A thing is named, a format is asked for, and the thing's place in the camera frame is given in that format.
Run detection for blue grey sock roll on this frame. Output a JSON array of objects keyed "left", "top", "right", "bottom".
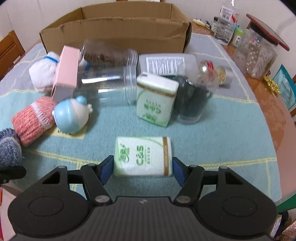
[{"left": 0, "top": 128, "right": 22, "bottom": 168}]

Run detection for green white tissue pack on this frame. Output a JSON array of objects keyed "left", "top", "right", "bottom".
[{"left": 113, "top": 137, "right": 173, "bottom": 177}]

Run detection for pink knitted sock roll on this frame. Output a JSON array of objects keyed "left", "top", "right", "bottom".
[{"left": 11, "top": 96, "right": 57, "bottom": 147}]

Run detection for blue white egg toy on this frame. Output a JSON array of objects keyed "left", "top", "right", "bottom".
[{"left": 52, "top": 95, "right": 93, "bottom": 135}]

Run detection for dark green glass cup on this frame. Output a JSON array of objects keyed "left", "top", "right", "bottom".
[{"left": 173, "top": 75, "right": 213, "bottom": 125}]

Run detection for clear plastic jar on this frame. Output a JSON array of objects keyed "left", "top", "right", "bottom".
[{"left": 74, "top": 65, "right": 137, "bottom": 105}]

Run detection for jar with gold ornaments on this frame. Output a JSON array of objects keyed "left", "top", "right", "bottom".
[{"left": 198, "top": 60, "right": 234, "bottom": 88}]

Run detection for pink rectangular box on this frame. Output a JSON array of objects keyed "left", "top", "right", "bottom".
[{"left": 51, "top": 45, "right": 80, "bottom": 102}]

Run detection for white blue-striped sock ball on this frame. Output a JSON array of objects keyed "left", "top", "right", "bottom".
[{"left": 29, "top": 52, "right": 60, "bottom": 92}]

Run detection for clear jar dark contents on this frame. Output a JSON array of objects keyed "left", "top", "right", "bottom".
[{"left": 78, "top": 40, "right": 138, "bottom": 70}]

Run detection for gold ornament on table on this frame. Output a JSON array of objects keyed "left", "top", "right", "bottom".
[{"left": 264, "top": 76, "right": 280, "bottom": 97}]

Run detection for wooden chair left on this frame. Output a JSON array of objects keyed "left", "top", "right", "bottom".
[{"left": 0, "top": 30, "right": 25, "bottom": 79}]

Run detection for teal packet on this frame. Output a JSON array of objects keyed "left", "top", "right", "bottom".
[{"left": 273, "top": 64, "right": 295, "bottom": 111}]

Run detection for large clear storage jar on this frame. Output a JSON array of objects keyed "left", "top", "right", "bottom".
[{"left": 233, "top": 29, "right": 278, "bottom": 80}]

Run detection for green cap small bottle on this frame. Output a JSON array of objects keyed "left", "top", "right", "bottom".
[{"left": 231, "top": 28, "right": 243, "bottom": 48}]

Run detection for brown cardboard box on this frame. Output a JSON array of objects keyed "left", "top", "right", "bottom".
[{"left": 39, "top": 1, "right": 192, "bottom": 54}]

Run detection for red brown jar lid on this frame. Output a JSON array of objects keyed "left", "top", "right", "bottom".
[{"left": 246, "top": 14, "right": 290, "bottom": 51}]

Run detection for clear water bottle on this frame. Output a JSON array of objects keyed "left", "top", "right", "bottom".
[{"left": 214, "top": 0, "right": 240, "bottom": 45}]

